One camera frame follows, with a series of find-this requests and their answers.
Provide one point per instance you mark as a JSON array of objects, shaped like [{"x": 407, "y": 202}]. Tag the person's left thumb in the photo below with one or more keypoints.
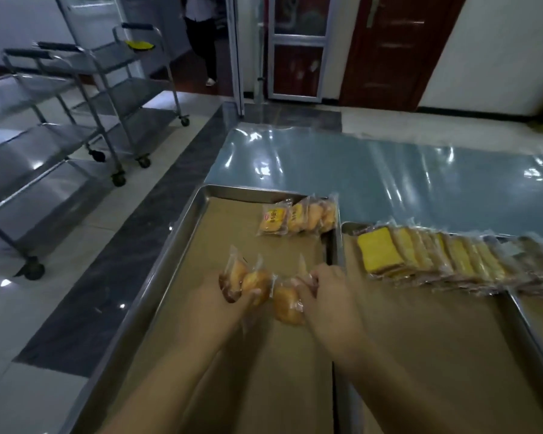
[{"x": 253, "y": 299}]

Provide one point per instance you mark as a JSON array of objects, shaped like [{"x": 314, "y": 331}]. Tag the person's left forearm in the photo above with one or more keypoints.
[{"x": 163, "y": 393}]

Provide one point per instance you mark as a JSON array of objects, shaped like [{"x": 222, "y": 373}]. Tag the bun packet with red label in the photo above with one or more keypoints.
[{"x": 274, "y": 220}]

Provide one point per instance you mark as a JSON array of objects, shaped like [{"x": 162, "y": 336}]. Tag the steel three-shelf trolley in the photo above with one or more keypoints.
[
  {"x": 126, "y": 92},
  {"x": 22, "y": 167}
]

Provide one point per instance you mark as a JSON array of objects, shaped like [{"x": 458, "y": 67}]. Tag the aluminium framed glass door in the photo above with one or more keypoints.
[{"x": 298, "y": 67}]

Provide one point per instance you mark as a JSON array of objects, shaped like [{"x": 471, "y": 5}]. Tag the person's right hand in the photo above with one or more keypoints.
[{"x": 335, "y": 311}]

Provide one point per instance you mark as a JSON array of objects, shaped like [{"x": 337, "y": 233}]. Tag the clear plastic table cover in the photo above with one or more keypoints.
[{"x": 344, "y": 167}]

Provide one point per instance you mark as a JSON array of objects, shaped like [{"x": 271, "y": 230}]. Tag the yellow cloth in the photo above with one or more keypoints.
[{"x": 140, "y": 45}]

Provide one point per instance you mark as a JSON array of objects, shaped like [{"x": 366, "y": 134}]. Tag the person's right fingers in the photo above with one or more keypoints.
[{"x": 319, "y": 280}]

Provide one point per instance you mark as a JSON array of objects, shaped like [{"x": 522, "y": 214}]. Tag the steel baking tray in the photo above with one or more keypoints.
[
  {"x": 529, "y": 320},
  {"x": 163, "y": 266},
  {"x": 347, "y": 228}
]

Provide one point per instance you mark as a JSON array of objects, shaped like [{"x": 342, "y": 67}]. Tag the person's right forearm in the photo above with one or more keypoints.
[{"x": 402, "y": 397}]

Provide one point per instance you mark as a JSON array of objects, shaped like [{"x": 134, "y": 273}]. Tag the person's left hand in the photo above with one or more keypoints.
[{"x": 217, "y": 318}]

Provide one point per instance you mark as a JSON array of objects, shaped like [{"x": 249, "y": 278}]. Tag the golden bread bun packet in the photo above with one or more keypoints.
[
  {"x": 329, "y": 215},
  {"x": 297, "y": 216},
  {"x": 286, "y": 305},
  {"x": 233, "y": 276},
  {"x": 256, "y": 281},
  {"x": 314, "y": 215}
]

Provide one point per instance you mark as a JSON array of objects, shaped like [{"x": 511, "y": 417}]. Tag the dark brown wooden door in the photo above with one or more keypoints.
[{"x": 389, "y": 58}]

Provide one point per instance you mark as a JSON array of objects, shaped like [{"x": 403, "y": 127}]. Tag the white door frame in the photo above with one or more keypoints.
[{"x": 235, "y": 54}]

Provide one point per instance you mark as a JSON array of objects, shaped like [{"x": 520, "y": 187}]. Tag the row of yellow toast packets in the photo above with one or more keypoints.
[{"x": 439, "y": 257}]

